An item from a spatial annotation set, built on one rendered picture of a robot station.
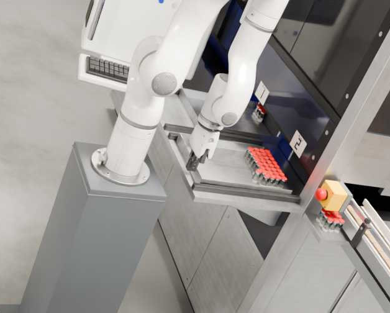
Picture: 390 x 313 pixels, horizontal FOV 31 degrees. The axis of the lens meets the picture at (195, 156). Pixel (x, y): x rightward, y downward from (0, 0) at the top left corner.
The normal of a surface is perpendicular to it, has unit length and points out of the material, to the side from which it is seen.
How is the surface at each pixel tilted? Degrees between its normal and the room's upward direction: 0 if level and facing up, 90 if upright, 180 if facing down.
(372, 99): 90
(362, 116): 90
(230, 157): 0
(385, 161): 90
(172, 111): 0
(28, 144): 0
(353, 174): 90
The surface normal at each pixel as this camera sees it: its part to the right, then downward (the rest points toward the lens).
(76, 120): 0.35, -0.80
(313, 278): 0.29, 0.58
